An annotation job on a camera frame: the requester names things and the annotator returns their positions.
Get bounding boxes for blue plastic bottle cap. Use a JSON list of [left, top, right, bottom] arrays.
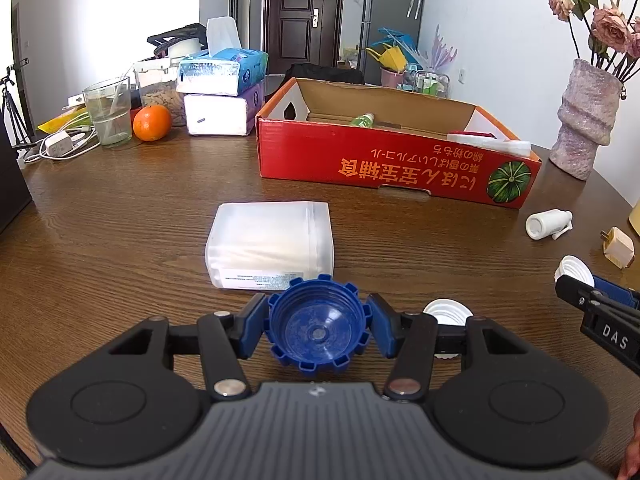
[[264, 274, 372, 376]]

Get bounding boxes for large white bottle cap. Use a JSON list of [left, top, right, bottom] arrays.
[[422, 298, 474, 361]]

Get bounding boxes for small white ribbed cap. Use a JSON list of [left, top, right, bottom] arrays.
[[553, 255, 596, 287]]

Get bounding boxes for beige power plug adapter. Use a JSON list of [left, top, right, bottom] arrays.
[[600, 226, 636, 270]]

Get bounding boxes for translucent plastic swab box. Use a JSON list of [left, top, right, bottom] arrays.
[[205, 200, 334, 292]]

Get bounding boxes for yellow object at edge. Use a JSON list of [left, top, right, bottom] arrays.
[[628, 200, 640, 236]]

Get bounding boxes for small white plastic bottle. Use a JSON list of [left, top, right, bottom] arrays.
[[525, 209, 573, 240]]

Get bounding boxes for white container in box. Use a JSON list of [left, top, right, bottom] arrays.
[[447, 132, 532, 157]]

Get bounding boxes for pink textured vase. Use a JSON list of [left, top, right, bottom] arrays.
[[549, 58, 623, 181]]

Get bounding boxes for green bottle in box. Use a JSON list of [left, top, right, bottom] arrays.
[[349, 113, 374, 128]]

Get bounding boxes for white purple tissue pack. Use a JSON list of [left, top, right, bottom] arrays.
[[183, 81, 265, 136]]

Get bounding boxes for red cardboard box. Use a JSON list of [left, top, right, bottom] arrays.
[[256, 78, 541, 208]]

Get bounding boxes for orange fruit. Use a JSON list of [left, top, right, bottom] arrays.
[[132, 104, 172, 142]]

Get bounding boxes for glass cup rack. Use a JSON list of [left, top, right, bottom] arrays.
[[404, 64, 450, 99]]

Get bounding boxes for clear drinking glass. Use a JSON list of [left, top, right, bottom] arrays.
[[82, 75, 132, 148]]

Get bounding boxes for yellow paper packet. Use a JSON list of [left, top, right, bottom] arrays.
[[38, 105, 92, 134]]

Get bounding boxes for clear jar with grains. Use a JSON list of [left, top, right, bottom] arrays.
[[134, 58, 186, 127]]

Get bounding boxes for blue tissue pack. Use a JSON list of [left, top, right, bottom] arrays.
[[177, 16, 268, 96]]

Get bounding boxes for dried pink flowers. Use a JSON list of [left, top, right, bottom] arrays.
[[548, 0, 639, 88]]

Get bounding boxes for yellow blue toy cluster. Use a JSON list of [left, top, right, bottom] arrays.
[[366, 27, 422, 73]]

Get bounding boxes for black white headset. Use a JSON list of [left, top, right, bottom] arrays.
[[146, 23, 207, 58]]

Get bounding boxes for grey refrigerator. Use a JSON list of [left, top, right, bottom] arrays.
[[358, 0, 422, 84]]

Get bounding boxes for dark brown door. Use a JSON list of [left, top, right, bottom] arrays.
[[264, 0, 343, 75]]

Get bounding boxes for white charger with cable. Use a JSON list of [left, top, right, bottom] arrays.
[[23, 126, 100, 165]]

